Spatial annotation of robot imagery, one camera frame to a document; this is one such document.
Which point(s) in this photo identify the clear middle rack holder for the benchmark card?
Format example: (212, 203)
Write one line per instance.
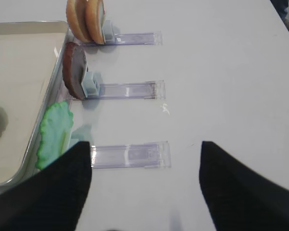
(92, 87)

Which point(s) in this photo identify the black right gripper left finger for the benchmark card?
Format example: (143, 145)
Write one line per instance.
(53, 199)

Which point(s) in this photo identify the silver metal tray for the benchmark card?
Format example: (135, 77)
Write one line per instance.
(30, 58)

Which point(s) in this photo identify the green lettuce leaf standing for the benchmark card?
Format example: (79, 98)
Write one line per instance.
(55, 130)

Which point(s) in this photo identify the clear bottom rack holder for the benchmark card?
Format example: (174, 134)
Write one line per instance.
(147, 155)

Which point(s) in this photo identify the clear top rack holder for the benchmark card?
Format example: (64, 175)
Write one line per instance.
(113, 39)

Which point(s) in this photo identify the brown meat patty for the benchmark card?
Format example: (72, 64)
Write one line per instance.
(74, 68)

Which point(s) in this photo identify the clear rack holder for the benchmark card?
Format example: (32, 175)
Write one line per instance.
(147, 155)
(92, 87)
(113, 39)

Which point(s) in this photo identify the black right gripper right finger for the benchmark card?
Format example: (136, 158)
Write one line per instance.
(238, 198)

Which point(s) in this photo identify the right bread bun slice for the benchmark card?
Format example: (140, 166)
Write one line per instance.
(94, 16)

